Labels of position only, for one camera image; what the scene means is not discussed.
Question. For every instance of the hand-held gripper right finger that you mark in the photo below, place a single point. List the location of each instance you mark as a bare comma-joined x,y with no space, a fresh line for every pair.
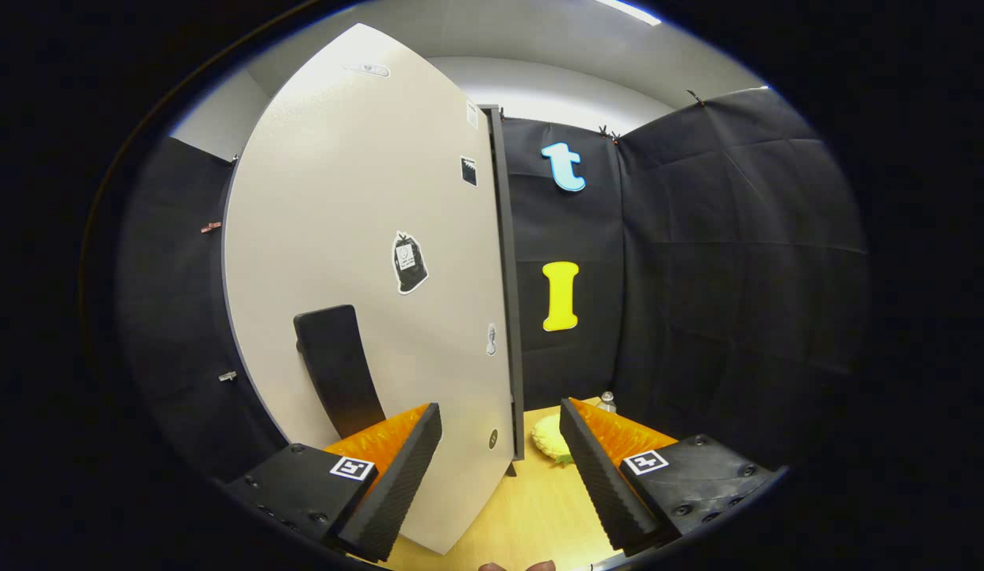
599,476

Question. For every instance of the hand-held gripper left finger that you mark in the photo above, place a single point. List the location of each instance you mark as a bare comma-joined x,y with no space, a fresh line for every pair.
400,476

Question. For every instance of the beige shoe cabinet door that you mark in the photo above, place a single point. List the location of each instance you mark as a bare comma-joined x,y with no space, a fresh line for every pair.
341,198

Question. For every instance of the pale yellow round toy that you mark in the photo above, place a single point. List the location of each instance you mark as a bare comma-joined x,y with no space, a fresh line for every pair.
549,436

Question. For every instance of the clear plastic bottle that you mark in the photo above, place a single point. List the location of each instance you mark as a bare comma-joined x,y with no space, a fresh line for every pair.
607,402

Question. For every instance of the black backdrop cloth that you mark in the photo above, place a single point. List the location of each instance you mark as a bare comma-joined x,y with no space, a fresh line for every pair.
737,277

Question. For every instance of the black clip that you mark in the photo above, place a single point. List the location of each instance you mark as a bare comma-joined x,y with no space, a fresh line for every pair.
607,132
695,97

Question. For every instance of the long ceiling light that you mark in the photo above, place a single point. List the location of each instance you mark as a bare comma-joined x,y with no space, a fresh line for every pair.
628,11

